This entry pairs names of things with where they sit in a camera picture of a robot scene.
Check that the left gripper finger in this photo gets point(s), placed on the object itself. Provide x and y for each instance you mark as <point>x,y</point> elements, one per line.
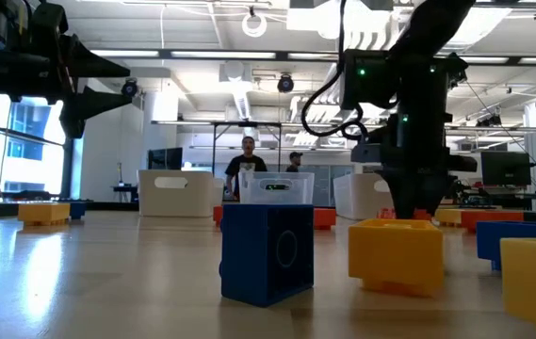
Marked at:
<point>84,63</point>
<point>79,113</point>

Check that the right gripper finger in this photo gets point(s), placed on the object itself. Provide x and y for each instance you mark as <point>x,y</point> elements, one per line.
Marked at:
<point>430,193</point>
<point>401,193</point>

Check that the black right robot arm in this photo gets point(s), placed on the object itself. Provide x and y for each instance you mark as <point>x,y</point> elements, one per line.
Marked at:
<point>418,80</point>

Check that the white plastic bin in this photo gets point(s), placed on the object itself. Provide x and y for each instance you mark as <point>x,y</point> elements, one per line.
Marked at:
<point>192,202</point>
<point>357,198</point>

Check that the black ceiling spotlight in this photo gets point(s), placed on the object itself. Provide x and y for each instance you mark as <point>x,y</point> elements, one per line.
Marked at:
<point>285,84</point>
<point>129,88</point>

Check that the large bright window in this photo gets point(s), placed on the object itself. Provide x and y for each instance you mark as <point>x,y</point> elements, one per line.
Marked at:
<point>37,165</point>

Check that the cluttered black workbench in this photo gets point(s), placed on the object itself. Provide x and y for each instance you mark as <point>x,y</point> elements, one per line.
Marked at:
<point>508,195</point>

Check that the black ceiling fixture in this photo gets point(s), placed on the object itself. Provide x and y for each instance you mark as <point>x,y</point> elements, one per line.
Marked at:
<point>489,121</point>

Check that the black monitor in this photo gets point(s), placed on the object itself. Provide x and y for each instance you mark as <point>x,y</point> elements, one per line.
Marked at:
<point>166,159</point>
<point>505,168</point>

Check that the small dark side table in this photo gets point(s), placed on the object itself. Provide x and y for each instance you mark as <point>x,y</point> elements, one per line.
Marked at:
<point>124,189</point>

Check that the person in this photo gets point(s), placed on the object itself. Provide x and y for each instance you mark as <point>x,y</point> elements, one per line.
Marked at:
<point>246,165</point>
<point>294,162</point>

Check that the clear plastic bin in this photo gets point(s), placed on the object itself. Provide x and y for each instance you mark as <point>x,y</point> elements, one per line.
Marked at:
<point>253,193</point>

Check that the small blue toy block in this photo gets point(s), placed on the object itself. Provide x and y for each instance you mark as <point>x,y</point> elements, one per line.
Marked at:
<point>248,254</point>

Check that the black aluminium table frame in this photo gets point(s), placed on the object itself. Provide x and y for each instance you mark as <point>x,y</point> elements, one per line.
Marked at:
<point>107,205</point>

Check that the black metal frame rack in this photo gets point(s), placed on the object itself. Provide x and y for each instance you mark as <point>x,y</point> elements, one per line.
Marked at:
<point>230,124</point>

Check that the white ventilation duct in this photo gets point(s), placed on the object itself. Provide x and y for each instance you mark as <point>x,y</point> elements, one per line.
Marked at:
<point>237,75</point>

